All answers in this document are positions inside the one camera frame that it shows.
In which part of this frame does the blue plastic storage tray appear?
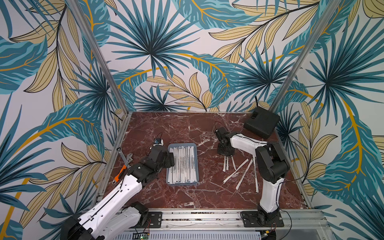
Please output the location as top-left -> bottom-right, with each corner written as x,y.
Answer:
165,142 -> 199,187

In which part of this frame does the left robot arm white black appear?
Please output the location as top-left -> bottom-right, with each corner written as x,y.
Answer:
60,145 -> 175,240

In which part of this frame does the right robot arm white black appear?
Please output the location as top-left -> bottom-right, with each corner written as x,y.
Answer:
215,127 -> 290,221

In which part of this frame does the black box with antenna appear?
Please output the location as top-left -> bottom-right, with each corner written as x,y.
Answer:
244,96 -> 281,139

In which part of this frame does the white wrapped straw on table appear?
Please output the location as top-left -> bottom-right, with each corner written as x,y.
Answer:
223,159 -> 249,184

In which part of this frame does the white wrapped straw in tray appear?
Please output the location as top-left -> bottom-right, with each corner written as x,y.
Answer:
167,146 -> 197,184

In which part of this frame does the long white wrapped straw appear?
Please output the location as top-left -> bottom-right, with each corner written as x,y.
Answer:
253,156 -> 259,193

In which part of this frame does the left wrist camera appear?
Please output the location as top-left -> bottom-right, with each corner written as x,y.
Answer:
153,138 -> 164,146

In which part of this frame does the orange handled adjustable wrench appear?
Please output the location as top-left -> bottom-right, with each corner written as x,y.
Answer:
112,147 -> 133,185

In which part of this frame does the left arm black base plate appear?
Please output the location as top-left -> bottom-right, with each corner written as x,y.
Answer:
134,212 -> 163,229

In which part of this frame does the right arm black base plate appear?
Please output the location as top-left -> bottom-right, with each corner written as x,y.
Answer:
240,210 -> 284,229

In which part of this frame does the aluminium front rail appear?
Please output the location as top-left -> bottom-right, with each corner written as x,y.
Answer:
98,208 -> 337,240

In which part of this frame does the right aluminium frame post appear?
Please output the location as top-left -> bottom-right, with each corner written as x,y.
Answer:
269,0 -> 341,114

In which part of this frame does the aluminium frame post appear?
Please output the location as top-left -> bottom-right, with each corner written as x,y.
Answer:
68,0 -> 129,116
269,0 -> 341,114

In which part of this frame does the left aluminium frame post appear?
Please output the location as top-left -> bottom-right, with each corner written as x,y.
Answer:
68,0 -> 129,116

